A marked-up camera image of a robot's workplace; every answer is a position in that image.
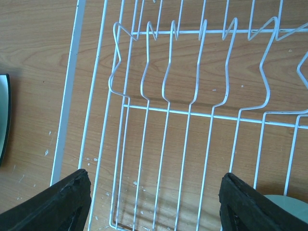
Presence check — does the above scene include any square black-rimmed plate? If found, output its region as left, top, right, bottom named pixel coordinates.
left=0, top=74, right=12, bottom=165

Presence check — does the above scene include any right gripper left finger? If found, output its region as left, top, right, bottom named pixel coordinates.
left=0, top=169, right=91, bottom=231

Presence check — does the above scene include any green ceramic bowl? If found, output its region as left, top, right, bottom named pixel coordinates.
left=265, top=194, right=308, bottom=223

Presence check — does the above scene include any white wire dish rack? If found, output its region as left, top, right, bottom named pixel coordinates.
left=50, top=0, right=308, bottom=231

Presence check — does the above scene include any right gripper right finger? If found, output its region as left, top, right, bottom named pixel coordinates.
left=219, top=173, right=308, bottom=231

